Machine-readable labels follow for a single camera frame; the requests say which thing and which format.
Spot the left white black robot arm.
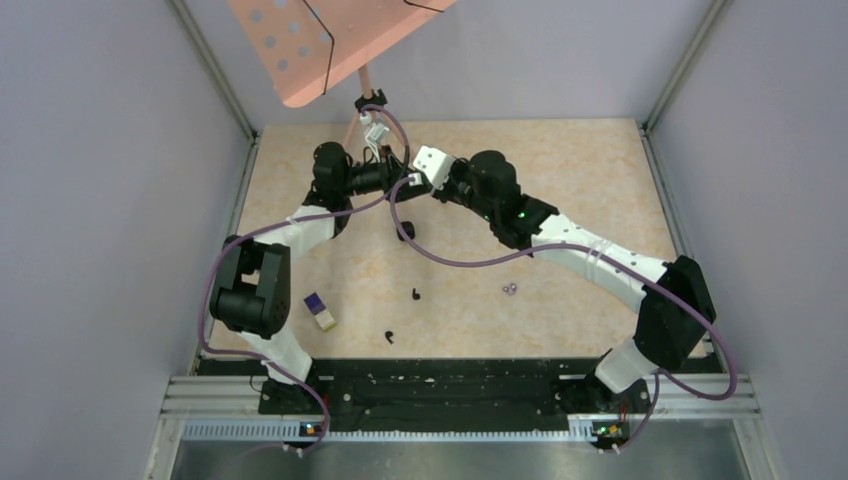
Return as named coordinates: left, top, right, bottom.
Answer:
left=200, top=142, right=432, bottom=414

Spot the black earbud charging case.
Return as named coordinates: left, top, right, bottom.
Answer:
left=396, top=221, right=416, bottom=242

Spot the pink music stand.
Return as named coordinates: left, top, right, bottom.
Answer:
left=228, top=0, right=454, bottom=108

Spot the purple white small box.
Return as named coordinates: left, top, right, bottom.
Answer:
left=303, top=292, right=337, bottom=332

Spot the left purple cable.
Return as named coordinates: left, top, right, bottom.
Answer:
left=198, top=103, right=412, bottom=457

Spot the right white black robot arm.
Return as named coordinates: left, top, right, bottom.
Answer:
left=413, top=147, right=716, bottom=412

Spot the aluminium frame rail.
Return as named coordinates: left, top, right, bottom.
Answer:
left=160, top=375, right=761, bottom=444

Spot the purple cable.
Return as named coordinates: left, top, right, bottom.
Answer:
left=388, top=173, right=739, bottom=454
left=198, top=103, right=412, bottom=457

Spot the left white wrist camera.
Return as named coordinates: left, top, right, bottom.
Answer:
left=359, top=112, right=391, bottom=159

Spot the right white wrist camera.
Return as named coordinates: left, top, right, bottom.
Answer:
left=413, top=145, right=457, bottom=190

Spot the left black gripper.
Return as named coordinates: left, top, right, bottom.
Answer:
left=339, top=145, right=433, bottom=203

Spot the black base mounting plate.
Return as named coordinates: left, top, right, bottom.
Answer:
left=258, top=357, right=654, bottom=435

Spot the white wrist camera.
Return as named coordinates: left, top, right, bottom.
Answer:
left=359, top=112, right=391, bottom=159
left=413, top=145, right=457, bottom=190

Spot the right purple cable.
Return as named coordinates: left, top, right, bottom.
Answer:
left=388, top=173, right=739, bottom=454

